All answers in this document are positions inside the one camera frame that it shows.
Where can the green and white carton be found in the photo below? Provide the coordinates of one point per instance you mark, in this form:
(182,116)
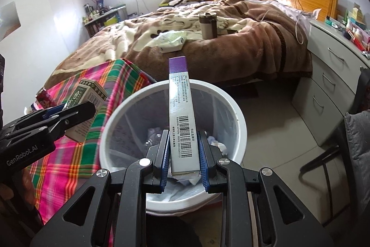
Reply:
(92,96)

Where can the white round trash bin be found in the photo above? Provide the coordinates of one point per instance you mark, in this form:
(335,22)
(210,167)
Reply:
(234,125)

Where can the person's left hand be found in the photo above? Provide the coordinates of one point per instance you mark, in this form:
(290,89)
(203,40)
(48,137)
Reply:
(8,195)

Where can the red drink can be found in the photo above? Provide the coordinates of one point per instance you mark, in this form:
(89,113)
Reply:
(46,99)

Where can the clear bin liner bag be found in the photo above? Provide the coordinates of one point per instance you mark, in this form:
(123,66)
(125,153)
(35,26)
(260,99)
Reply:
(130,131)

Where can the pile of toiletry boxes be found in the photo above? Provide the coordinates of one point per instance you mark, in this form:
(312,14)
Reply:
(352,27)

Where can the black metal chair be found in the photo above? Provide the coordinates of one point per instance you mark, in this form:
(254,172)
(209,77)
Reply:
(332,154)

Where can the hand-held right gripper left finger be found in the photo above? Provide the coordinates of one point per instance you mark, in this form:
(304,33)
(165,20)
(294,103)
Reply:
(165,160)

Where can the shiny wall panel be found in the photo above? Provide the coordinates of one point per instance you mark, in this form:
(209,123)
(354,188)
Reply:
(8,21)

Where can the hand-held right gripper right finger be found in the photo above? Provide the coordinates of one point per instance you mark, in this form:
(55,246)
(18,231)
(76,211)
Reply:
(204,160)

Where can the cluttered side shelf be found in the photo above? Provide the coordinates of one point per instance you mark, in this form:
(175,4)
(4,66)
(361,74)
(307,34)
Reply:
(104,21)

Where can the black flat device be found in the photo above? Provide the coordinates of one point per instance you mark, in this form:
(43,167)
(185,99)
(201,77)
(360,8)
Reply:
(228,31)

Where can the grey drawer cabinet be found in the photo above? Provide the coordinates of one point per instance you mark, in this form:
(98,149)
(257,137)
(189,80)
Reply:
(326,76)

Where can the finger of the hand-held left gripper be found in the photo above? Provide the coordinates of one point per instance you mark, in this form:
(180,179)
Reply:
(53,112)
(78,116)

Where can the purple and white carton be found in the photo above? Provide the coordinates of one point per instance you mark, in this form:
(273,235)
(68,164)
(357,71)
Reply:
(185,119)

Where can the pink green plaid cloth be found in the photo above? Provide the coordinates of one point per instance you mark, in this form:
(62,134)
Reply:
(121,76)

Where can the bed with brown blanket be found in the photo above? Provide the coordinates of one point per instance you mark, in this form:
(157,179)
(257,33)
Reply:
(231,56)

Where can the white tissue pack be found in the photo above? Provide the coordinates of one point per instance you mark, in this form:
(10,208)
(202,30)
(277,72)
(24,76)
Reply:
(170,41)

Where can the grey seat cushion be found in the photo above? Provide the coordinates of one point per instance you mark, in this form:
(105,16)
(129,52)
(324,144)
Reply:
(360,148)

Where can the blue and white packet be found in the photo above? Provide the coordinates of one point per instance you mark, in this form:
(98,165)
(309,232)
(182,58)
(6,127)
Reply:
(36,108)

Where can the brown steel thermos flask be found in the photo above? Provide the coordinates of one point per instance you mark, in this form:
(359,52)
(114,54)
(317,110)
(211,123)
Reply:
(207,27)

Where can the pale pink pillow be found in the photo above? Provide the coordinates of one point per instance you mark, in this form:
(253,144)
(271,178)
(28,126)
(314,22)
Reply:
(283,8)

